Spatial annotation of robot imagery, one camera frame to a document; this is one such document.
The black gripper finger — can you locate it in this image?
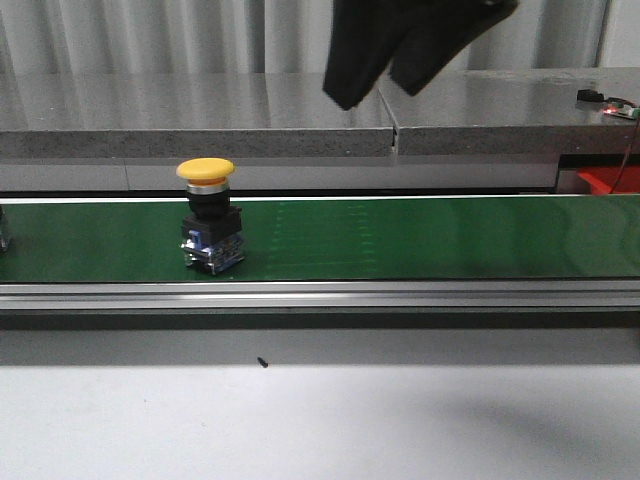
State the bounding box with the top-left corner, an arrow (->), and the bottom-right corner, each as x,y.
390,1 -> 518,96
323,1 -> 430,111

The grey stone right slab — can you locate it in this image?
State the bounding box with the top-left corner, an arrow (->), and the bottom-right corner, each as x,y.
379,67 -> 639,155

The grey stone slab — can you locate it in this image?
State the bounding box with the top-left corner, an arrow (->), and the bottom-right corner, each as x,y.
379,67 -> 639,155
1,73 -> 394,159

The small black sensor box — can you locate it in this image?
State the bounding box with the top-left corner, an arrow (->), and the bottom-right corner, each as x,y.
576,89 -> 604,103

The green circuit board red LED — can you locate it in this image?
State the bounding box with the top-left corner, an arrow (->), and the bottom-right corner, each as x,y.
603,101 -> 639,121

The red plastic bin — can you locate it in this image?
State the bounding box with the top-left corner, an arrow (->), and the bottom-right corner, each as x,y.
578,166 -> 639,195

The green conveyor belt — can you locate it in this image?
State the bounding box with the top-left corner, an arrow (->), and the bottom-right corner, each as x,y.
1,195 -> 639,283

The grey pleated curtain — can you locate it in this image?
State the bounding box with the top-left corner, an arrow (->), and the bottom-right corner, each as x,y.
1,1 -> 612,75

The grey stone left slab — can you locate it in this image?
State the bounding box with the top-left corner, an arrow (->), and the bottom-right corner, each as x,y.
1,73 -> 394,159

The thin red wire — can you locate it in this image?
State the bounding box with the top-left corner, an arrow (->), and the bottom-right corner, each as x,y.
610,119 -> 638,195

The yellow mushroom push button switch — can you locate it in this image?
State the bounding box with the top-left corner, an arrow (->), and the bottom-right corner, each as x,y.
176,157 -> 244,275

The aluminium conveyor frame rail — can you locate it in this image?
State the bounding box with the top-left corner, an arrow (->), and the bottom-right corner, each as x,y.
1,279 -> 639,330

